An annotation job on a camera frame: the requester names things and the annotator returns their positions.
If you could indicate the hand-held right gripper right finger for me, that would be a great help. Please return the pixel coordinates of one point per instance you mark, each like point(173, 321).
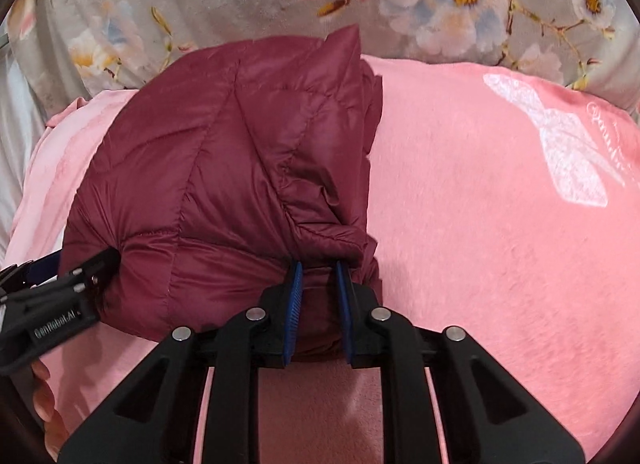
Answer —
point(345, 314)

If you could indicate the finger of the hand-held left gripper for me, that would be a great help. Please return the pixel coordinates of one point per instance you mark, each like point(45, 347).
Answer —
point(95, 269)
point(40, 269)

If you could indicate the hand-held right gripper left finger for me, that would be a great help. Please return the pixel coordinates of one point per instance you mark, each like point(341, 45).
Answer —
point(295, 304)

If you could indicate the maroon puffer jacket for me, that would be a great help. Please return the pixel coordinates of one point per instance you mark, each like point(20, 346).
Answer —
point(200, 169)

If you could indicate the person's left hand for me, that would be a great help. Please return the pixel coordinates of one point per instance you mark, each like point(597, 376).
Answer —
point(45, 399)

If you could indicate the white bedsheet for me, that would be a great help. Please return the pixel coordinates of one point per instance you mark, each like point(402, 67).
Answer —
point(15, 144)

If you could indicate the pink fleece blanket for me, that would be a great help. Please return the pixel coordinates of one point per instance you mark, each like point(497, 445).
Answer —
point(475, 269)

